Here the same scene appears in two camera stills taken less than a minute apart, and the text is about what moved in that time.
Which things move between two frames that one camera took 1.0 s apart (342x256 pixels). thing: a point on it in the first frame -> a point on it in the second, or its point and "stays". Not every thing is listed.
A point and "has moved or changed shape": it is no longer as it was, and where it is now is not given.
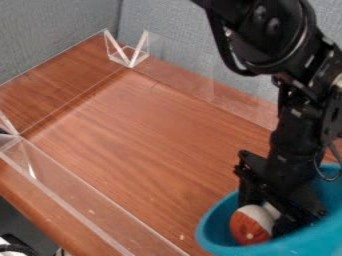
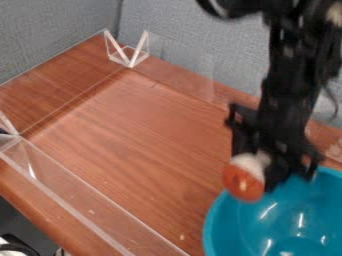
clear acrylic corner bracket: [123, 53] stays
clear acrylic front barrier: [117, 225] stays
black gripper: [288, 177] -> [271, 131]
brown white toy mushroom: [251, 223] has moved or changed shape
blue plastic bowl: [314, 237] stays
